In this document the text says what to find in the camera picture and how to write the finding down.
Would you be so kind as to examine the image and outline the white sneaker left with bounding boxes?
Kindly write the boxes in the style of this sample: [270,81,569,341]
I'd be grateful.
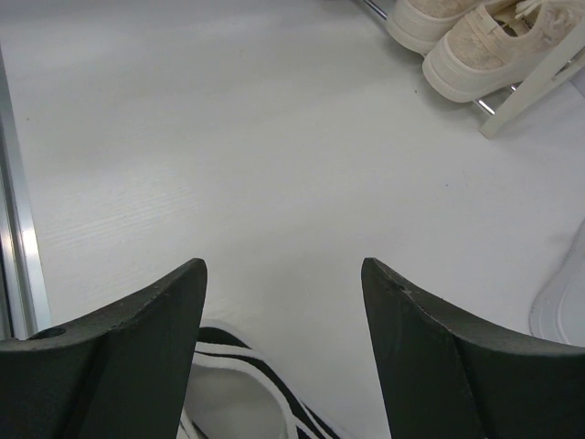
[528,223,585,347]

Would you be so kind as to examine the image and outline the black white sneaker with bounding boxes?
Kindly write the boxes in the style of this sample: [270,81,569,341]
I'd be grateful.
[176,321,349,439]

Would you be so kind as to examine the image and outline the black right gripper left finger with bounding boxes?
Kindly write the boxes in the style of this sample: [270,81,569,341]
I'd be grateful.
[1,259,207,438]

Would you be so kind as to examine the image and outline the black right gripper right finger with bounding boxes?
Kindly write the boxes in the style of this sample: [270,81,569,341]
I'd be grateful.
[361,258,584,438]

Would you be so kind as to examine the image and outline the beige lace sneaker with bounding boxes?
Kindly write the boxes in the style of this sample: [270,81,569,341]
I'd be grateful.
[385,0,483,55]
[422,1,584,103]

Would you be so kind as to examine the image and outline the cream and chrome shoe rack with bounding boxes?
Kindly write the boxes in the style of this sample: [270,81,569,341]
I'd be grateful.
[366,1,584,138]

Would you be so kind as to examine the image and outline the aluminium mounting rail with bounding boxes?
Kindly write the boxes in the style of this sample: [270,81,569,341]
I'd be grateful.
[1,62,52,339]

